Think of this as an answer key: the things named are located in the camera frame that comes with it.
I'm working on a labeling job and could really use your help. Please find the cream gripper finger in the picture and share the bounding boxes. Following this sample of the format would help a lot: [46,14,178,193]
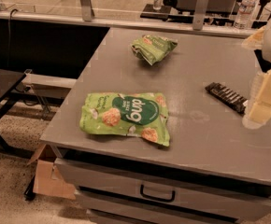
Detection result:
[242,101,271,129]

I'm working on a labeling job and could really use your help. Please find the dark chocolate rxbar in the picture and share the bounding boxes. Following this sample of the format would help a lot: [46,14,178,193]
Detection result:
[205,82,248,116]

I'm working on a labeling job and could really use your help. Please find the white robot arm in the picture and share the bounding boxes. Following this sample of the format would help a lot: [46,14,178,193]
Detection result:
[242,18,271,129]

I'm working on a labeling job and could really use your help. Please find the large green snack bag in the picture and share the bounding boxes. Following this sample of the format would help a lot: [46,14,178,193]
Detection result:
[79,92,170,147]

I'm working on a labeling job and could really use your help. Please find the green jalapeno chip bag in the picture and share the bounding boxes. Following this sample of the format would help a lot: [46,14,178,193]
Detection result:
[131,35,178,65]

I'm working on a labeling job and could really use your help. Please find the clear water bottle right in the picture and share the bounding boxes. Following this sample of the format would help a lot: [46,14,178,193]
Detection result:
[234,0,258,29]

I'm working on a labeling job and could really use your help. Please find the black chair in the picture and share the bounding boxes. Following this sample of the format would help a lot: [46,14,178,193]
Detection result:
[163,0,244,23]

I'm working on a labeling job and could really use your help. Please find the grey drawer cabinet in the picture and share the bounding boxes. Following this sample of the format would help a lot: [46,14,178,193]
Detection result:
[42,28,271,224]

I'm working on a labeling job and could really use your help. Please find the cardboard box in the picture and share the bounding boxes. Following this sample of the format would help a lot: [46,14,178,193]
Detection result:
[27,144,76,200]

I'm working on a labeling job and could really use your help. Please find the black side table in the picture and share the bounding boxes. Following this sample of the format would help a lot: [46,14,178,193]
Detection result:
[0,66,27,156]

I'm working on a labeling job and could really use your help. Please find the black drawer handle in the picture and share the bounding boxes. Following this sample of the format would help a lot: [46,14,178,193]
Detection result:
[139,185,176,203]

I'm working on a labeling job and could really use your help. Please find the black cable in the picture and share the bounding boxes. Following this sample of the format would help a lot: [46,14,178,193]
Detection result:
[6,8,20,70]

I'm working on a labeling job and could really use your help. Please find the metal rail frame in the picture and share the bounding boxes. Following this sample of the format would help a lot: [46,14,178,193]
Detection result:
[0,0,258,38]

